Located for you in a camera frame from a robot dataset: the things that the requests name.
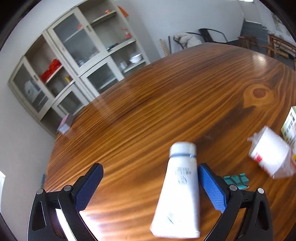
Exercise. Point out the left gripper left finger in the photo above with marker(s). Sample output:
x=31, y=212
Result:
x=71, y=199

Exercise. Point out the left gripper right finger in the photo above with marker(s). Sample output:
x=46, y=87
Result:
x=256, y=223

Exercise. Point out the white cream tube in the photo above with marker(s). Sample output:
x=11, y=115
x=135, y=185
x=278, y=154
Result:
x=177, y=213

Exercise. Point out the bagged gauze roll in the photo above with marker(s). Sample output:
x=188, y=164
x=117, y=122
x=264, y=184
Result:
x=271, y=153

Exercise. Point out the yellow green carton box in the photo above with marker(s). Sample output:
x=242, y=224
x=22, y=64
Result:
x=289, y=127

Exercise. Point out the teal binder clip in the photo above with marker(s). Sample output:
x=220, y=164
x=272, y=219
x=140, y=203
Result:
x=240, y=181

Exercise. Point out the purple card deck box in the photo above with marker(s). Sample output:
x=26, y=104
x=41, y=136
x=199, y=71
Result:
x=66, y=123

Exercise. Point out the wooden chair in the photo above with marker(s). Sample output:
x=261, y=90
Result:
x=279, y=46

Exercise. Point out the wooden stool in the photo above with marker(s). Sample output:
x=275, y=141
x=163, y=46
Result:
x=248, y=41

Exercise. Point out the grey display cabinet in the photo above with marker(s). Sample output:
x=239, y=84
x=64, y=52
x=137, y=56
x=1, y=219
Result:
x=76, y=58

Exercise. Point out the chair with grey coat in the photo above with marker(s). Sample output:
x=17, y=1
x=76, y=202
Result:
x=187, y=39

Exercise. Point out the black metal chair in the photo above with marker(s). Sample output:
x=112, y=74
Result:
x=213, y=36

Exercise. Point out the white bowl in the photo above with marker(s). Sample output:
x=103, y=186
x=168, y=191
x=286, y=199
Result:
x=136, y=58

